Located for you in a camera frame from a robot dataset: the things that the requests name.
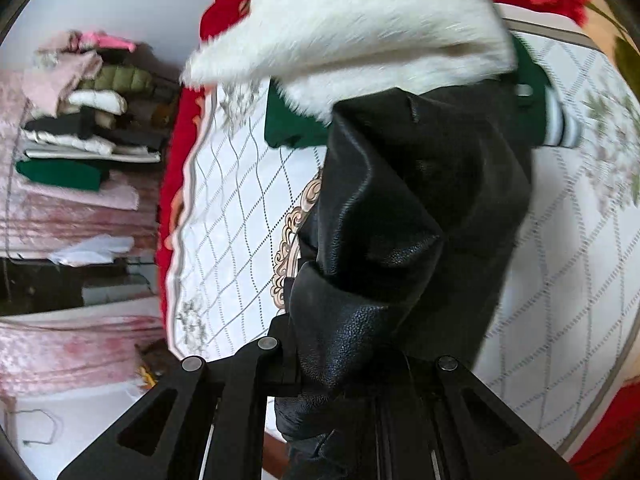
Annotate black leather jacket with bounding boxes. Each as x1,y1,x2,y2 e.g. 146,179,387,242
273,79,534,480

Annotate clothes rack with hanging garments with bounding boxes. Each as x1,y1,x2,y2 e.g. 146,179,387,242
14,29,179,193

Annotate white diamond-pattern floral sheet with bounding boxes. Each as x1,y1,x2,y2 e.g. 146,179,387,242
166,4,639,456

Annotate pink curtain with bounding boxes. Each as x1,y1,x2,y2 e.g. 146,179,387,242
1,73,164,400

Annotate green varsity jacket striped cuffs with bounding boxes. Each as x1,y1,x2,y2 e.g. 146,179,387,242
265,37,582,148

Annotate white fluffy folded garment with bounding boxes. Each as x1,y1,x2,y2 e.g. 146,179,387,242
181,0,516,122

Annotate red floral blanket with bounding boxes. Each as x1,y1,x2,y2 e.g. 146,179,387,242
158,0,639,479

